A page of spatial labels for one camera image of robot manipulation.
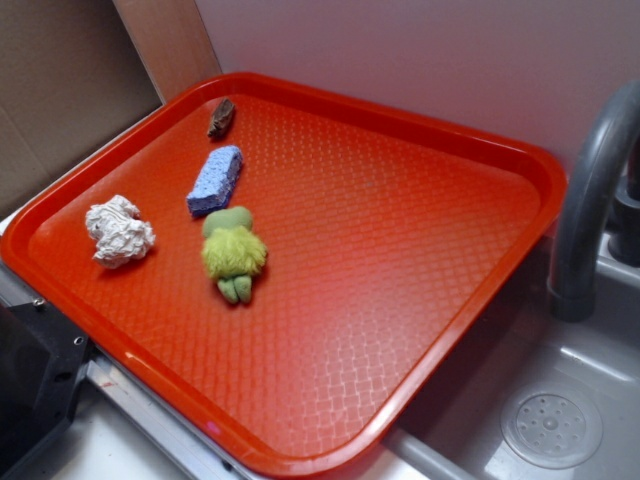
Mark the green plush toy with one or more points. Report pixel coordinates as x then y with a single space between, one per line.
232 254

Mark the sink drain cover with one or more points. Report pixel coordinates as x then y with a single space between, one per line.
551 426

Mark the crumpled white paper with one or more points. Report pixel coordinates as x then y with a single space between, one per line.
119 233

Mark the red plastic tray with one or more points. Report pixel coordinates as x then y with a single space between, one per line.
387 234

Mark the brown wood chip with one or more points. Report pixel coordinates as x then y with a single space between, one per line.
221 119

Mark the grey faucet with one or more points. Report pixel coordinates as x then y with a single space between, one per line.
588 203

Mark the wooden board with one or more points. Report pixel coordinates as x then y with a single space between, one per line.
172 42

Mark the brown cardboard panel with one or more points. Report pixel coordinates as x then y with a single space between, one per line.
71 80

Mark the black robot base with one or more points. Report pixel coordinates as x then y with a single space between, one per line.
43 362

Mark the blue sponge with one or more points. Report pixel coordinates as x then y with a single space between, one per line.
215 182

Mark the dark faucet handle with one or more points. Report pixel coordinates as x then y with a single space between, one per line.
624 241

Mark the grey toy sink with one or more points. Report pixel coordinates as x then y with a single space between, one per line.
451 430

